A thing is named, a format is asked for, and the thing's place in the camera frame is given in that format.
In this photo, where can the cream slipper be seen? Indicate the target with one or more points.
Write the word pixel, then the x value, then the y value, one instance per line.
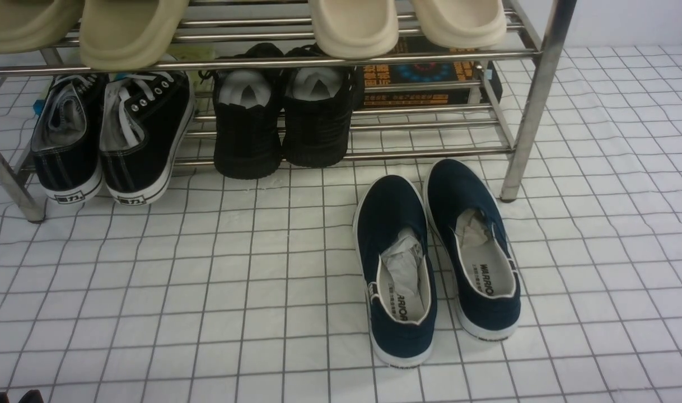
pixel 462 24
pixel 354 29

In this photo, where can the black canvas sneaker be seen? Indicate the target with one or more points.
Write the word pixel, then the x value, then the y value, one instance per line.
pixel 65 143
pixel 145 116

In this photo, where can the right black canvas sneaker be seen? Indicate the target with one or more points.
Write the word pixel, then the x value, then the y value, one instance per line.
pixel 145 116

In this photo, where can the far left olive slipper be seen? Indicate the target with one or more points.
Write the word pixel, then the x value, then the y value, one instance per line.
pixel 31 25

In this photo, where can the left black canvas sneaker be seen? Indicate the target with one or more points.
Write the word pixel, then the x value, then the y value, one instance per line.
pixel 65 143

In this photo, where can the left black mesh sneaker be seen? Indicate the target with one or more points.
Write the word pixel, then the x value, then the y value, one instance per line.
pixel 246 103

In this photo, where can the stainless steel shoe rack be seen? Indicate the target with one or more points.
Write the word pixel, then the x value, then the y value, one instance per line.
pixel 265 29

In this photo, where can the olive slipper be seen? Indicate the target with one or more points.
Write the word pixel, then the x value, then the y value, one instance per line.
pixel 127 35
pixel 31 25

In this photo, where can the right black mesh sneaker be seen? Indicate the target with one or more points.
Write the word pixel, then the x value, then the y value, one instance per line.
pixel 318 103

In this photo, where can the right cream slipper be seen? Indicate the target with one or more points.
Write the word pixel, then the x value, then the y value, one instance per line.
pixel 462 24

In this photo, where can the black mesh sneaker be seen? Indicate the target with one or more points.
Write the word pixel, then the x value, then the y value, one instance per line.
pixel 246 103
pixel 318 103

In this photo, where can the left cream slipper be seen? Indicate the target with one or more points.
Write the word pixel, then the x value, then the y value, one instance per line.
pixel 354 29

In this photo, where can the navy slip-on shoe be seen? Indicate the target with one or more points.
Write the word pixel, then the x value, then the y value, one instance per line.
pixel 391 236
pixel 464 214

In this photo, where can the black orange printed box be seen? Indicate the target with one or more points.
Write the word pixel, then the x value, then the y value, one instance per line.
pixel 425 75

